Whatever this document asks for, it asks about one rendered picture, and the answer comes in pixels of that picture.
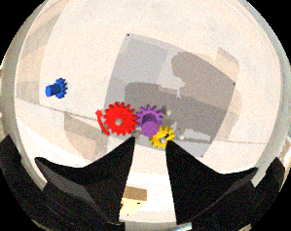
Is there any yellow gear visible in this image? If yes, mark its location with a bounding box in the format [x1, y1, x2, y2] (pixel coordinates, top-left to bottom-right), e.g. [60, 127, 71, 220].
[149, 124, 174, 149]

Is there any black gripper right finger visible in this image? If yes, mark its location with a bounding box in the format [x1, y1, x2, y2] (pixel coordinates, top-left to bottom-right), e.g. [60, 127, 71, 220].
[164, 139, 259, 225]

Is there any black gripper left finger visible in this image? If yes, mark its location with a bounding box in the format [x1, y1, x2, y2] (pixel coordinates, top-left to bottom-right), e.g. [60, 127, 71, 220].
[34, 137, 136, 225]

